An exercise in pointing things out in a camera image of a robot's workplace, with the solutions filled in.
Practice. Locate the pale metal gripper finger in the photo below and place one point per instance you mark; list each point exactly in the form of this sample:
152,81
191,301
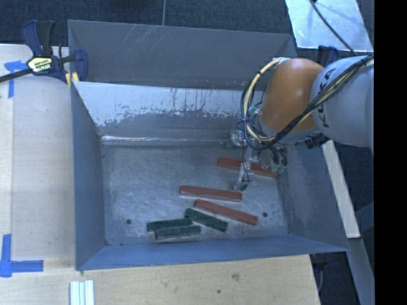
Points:
246,181
239,177

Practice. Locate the red-brown flat block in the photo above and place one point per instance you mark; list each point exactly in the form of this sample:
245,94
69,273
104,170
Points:
210,193
225,211
229,163

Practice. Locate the dark green flat block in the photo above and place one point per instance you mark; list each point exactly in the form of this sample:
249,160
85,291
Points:
206,220
168,224
178,232

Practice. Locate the grey metal bin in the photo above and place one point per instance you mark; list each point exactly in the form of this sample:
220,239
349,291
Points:
165,176

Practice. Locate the pale wood board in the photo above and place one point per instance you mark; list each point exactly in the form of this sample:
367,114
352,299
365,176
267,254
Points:
41,170

